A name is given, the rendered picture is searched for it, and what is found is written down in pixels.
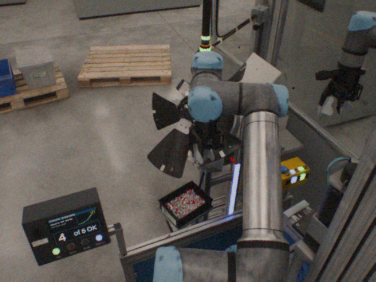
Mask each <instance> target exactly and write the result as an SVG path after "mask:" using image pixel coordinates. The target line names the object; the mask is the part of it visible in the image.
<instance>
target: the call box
mask: <svg viewBox="0 0 376 282"><path fill-rule="evenodd" d="M283 165H284V166H285V167H287V172H288V173H289V174H290V176H286V175H285V173H282V172H281V178H282V191H283V190H286V189H289V188H291V187H294V186H298V185H301V184H304V183H306V181H307V178H304V179H302V180H299V181H296V182H294V183H291V180H292V178H295V177H297V176H300V175H303V174H305V173H309V172H310V169H309V168H307V169H304V170H299V171H298V172H296V171H295V173H291V171H290V170H291V169H293V170H294V169H298V168H299V167H302V168H303V166H305V163H304V162H303V161H302V160H300V159H299V157H295V158H292V159H290V160H286V161H282V162H281V166H283ZM288 179H291V180H290V184H289V185H286V181H287V180H288Z"/></svg>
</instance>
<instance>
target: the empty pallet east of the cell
mask: <svg viewBox="0 0 376 282"><path fill-rule="evenodd" d="M132 77H160V80H159V81H132ZM107 78H120V81H116V82H102V83H92V79H107ZM78 79H79V86H80V87H112V86H144V85H171V61H170V52H169V45H145V46H91V48H90V51H89V53H88V55H87V57H86V59H85V62H84V64H83V66H82V69H81V73H80V75H79V77H78Z"/></svg>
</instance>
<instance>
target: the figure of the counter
mask: <svg viewBox="0 0 376 282"><path fill-rule="evenodd" d="M53 236H54V241H55V243H56V245H59V244H62V243H64V242H70V241H71V238H70V235H69V233H68V230H64V231H61V232H58V233H53Z"/></svg>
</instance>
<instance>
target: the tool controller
mask: <svg viewBox="0 0 376 282"><path fill-rule="evenodd" d="M21 225H22V227H23V229H24V232H25V235H26V238H27V239H28V242H29V244H30V247H31V249H32V251H33V254H34V257H35V260H36V262H37V264H38V266H42V265H45V264H49V263H51V262H54V261H57V260H59V259H60V260H61V259H64V258H66V257H69V256H72V255H76V254H79V253H81V252H84V251H88V250H91V249H94V248H97V247H99V246H104V245H106V244H109V243H110V242H111V239H110V236H109V232H108V229H107V225H106V222H105V218H104V215H103V210H102V207H101V201H100V198H99V194H98V192H97V188H96V187H92V188H90V189H86V190H83V191H80V192H76V193H71V194H68V195H64V196H61V197H57V198H53V199H49V200H47V201H43V202H40V203H34V204H32V205H28V206H25V207H24V208H23V218H22V223H21ZM64 230H68V233H69V235H70V239H71V241H70V242H64V243H62V244H59V245H56V243H55V241H54V236H53V233H58V232H61V231H64ZM98 234H102V235H103V238H102V240H96V239H95V237H96V235H98ZM84 238H87V239H88V240H89V243H88V244H86V245H83V244H81V240H82V239H84ZM69 243H73V244H74V245H75V247H74V249H71V250H69V249H68V248H67V244H69ZM54 248H59V249H60V253H58V254H53V253H52V250H53V249H54Z"/></svg>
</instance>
